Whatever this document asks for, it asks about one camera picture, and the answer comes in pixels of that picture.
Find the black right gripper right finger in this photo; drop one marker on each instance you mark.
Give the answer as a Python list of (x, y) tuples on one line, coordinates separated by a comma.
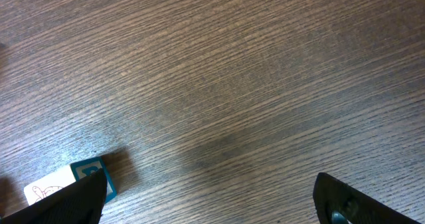
[(338, 202)]

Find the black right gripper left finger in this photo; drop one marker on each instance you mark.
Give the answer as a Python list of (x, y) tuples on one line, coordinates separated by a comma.
[(81, 202)]

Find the white yellow picture block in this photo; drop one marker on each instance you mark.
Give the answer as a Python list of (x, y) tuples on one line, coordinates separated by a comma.
[(65, 176)]

